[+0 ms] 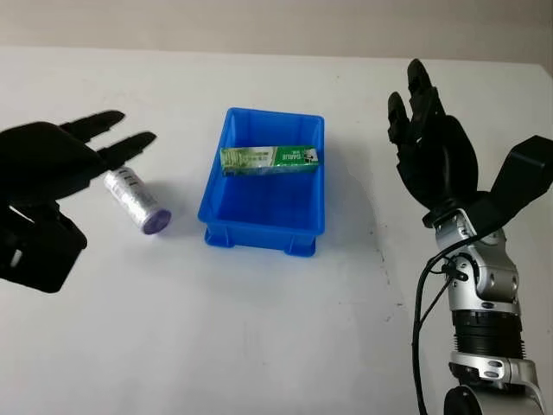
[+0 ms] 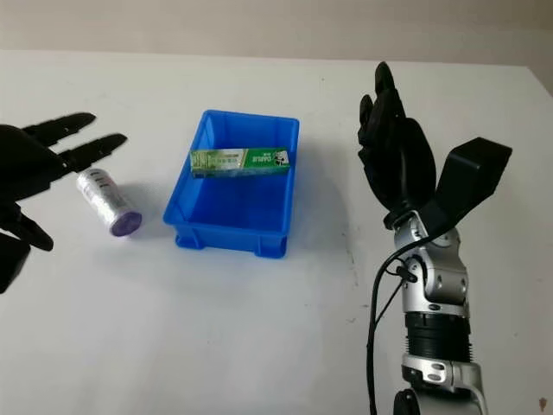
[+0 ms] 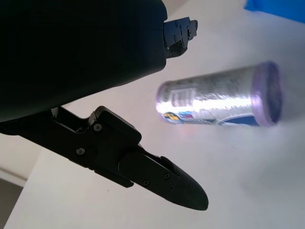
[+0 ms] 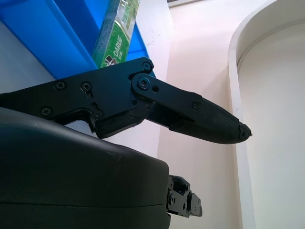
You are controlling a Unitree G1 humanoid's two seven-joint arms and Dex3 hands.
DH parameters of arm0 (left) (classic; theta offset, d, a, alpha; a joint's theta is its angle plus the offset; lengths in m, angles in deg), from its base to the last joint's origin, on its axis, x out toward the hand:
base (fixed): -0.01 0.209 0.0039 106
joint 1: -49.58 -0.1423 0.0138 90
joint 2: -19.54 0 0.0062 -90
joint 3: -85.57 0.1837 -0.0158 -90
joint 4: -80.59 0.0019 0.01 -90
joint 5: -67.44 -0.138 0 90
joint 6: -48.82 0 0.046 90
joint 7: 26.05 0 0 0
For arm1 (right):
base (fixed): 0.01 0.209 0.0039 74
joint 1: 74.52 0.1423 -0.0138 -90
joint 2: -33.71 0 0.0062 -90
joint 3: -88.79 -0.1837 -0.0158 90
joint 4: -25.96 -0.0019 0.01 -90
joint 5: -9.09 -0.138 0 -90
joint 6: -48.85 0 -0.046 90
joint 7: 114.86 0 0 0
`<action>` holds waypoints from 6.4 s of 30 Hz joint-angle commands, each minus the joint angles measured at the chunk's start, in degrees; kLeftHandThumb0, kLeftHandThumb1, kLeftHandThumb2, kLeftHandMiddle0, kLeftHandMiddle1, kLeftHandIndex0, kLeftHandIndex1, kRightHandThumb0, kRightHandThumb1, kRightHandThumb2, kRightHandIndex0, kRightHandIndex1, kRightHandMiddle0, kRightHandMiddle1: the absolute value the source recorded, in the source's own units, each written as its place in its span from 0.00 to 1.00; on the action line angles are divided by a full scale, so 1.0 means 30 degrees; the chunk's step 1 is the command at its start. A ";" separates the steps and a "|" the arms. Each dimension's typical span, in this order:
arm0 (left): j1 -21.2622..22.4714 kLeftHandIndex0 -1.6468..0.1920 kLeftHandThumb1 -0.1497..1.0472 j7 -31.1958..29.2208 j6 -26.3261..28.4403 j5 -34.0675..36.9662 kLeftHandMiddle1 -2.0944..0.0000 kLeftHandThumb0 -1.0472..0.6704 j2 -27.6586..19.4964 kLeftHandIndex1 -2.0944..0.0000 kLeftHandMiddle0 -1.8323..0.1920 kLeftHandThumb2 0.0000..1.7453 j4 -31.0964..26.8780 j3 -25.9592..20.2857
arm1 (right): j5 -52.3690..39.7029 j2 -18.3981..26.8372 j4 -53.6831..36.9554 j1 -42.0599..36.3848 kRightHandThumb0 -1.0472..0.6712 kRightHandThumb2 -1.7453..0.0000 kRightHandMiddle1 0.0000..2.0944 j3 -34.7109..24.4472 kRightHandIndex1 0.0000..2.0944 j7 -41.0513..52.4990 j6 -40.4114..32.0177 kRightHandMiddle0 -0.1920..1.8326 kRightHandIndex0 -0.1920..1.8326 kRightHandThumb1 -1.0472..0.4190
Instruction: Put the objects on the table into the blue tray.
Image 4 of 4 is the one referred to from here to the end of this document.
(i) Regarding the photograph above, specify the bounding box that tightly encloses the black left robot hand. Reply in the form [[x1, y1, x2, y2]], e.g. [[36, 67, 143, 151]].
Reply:
[[0, 56, 253, 229]]

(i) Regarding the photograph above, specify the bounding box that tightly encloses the green toothpaste box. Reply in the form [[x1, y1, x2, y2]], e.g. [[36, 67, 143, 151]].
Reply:
[[92, 0, 142, 70]]

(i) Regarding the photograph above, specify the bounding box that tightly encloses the blue plastic tray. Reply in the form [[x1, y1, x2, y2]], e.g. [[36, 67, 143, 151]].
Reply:
[[0, 0, 157, 80]]

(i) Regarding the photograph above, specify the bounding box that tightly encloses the white curved tray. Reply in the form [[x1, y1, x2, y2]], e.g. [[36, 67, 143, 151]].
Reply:
[[227, 0, 305, 229]]

